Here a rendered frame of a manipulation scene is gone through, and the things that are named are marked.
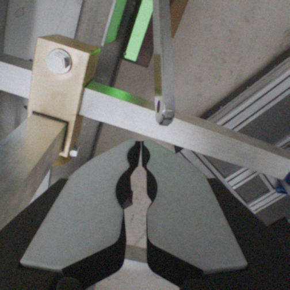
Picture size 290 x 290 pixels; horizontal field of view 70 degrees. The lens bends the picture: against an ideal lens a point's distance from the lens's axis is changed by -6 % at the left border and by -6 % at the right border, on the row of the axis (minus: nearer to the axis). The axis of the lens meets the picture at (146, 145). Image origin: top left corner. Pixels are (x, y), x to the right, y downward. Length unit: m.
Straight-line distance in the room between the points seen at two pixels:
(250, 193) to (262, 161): 1.00
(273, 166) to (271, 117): 0.78
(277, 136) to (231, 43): 0.48
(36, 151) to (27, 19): 0.35
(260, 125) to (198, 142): 0.83
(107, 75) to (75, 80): 0.17
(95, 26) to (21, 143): 0.23
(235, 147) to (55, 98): 0.20
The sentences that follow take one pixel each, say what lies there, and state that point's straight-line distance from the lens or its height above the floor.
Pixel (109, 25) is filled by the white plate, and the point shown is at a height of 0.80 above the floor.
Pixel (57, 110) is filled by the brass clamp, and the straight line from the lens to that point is 0.23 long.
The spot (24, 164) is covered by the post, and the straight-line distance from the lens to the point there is 0.17.
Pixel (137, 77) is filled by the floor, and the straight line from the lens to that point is 1.09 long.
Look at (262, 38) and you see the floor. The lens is 1.19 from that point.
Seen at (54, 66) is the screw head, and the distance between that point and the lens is 0.21.
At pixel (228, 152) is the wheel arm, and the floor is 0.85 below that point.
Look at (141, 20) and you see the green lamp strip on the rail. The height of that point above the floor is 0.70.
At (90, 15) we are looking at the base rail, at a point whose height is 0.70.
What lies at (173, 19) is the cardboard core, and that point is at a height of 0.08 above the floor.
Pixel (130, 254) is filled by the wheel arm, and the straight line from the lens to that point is 0.40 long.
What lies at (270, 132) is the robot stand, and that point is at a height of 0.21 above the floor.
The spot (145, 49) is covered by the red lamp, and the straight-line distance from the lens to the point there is 0.36.
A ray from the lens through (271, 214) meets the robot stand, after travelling 1.48.
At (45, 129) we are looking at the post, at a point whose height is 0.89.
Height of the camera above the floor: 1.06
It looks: 60 degrees down
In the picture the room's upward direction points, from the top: 180 degrees counter-clockwise
